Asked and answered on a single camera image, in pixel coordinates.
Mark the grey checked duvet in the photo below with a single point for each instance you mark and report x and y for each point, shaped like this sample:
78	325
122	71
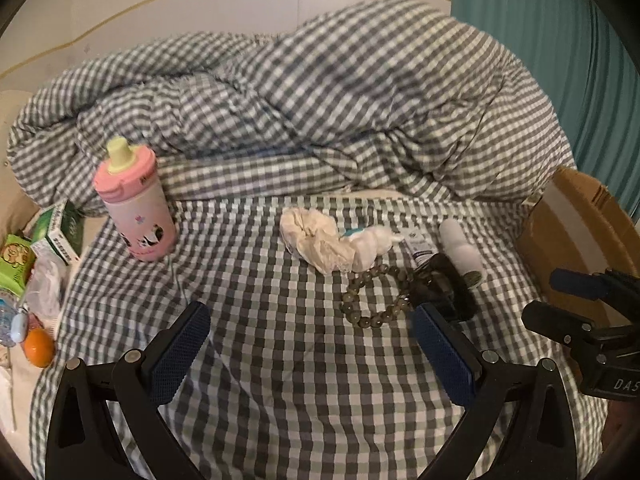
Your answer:
325	100

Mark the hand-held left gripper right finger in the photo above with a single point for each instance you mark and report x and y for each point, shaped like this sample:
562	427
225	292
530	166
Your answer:
445	360

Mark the tan pillow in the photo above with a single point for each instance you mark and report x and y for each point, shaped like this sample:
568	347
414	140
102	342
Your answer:
12	115

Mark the black sunglasses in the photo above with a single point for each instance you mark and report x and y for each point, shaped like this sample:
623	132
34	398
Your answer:
445	280

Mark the white tissue wad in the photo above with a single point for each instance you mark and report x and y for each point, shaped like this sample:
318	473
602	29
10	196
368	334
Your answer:
312	240

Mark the cream fitted sheet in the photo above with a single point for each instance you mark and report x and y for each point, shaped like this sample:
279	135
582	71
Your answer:
90	230

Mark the pink drinking bottle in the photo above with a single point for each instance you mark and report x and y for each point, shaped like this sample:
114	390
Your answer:
135	210

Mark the teal curtain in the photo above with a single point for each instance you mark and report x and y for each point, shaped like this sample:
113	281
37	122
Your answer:
550	35

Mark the white roll-on bottle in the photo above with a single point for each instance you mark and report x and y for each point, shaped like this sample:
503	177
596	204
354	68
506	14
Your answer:
460	250

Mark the green snack packet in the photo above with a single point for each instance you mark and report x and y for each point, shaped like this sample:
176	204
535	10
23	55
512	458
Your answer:
15	262

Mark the small water bottle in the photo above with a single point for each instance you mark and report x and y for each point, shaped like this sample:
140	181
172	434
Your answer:
6	320

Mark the cardboard box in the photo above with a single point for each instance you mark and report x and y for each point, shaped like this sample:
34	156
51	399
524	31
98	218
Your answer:
575	220

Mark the green and white box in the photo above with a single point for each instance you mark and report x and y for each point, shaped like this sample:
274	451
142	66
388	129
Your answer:
60	232

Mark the white paper sheet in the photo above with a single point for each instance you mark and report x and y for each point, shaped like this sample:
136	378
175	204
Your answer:
6	400

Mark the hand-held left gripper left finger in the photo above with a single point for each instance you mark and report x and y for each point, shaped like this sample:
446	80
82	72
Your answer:
180	355

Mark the grey checked bed sheet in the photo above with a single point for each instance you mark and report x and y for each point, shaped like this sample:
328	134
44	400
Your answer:
280	360

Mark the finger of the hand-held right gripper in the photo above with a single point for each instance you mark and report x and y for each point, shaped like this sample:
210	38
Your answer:
577	282
555	322

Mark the orange fruit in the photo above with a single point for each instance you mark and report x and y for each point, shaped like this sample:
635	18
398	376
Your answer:
39	347

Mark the small white tube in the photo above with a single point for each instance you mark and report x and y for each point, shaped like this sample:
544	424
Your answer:
417	247

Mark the blue and white earbud case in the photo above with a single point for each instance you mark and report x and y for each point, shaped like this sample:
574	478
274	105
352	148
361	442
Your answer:
19	326

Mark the crumpled clear plastic bag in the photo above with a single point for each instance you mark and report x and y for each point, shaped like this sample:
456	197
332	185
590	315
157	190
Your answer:
47	285

